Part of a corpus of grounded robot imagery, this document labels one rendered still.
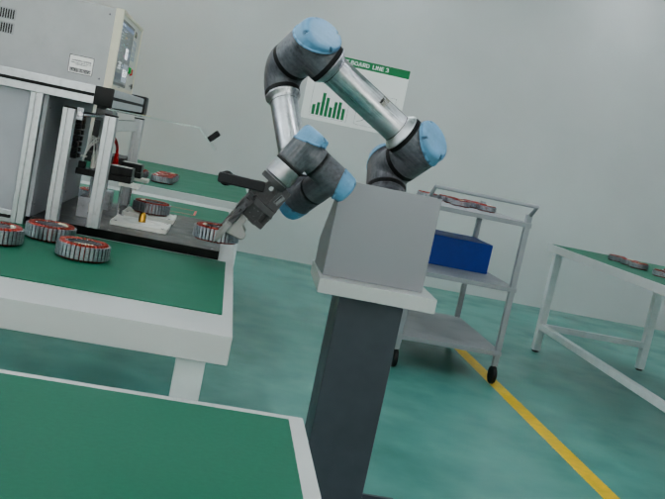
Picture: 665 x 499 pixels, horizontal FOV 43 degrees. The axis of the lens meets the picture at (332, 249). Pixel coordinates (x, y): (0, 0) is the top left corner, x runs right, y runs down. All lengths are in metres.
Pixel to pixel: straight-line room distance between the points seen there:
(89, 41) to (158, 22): 5.45
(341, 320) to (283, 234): 5.45
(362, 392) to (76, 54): 1.17
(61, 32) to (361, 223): 0.91
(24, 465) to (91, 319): 0.62
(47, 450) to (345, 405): 1.59
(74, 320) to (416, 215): 1.14
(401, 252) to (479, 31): 5.85
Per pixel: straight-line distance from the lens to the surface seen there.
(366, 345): 2.34
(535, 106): 8.15
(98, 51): 2.30
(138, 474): 0.84
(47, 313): 1.43
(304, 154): 2.03
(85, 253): 1.81
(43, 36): 2.33
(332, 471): 2.44
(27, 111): 2.20
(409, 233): 2.29
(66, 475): 0.82
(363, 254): 2.28
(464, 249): 4.99
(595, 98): 8.37
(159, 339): 1.41
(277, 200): 2.05
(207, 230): 2.03
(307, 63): 2.25
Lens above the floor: 1.08
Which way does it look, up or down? 7 degrees down
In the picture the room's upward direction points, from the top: 12 degrees clockwise
